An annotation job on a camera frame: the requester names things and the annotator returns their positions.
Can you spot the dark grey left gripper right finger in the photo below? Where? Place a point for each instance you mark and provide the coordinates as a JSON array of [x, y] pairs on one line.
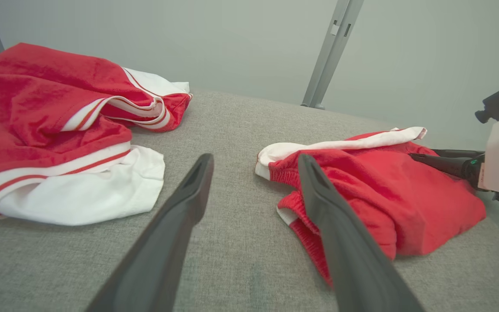
[[353, 260]]

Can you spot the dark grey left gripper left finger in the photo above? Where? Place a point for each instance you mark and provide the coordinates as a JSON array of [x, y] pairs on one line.
[[163, 242]]

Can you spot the red shorts with white waistband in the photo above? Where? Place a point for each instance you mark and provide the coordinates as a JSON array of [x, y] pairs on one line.
[[383, 190]]

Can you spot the red and white jersey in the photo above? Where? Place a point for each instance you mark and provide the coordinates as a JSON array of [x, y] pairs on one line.
[[37, 130]]

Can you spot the grey metal post bracket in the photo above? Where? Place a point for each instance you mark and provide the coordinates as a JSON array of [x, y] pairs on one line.
[[332, 52]]

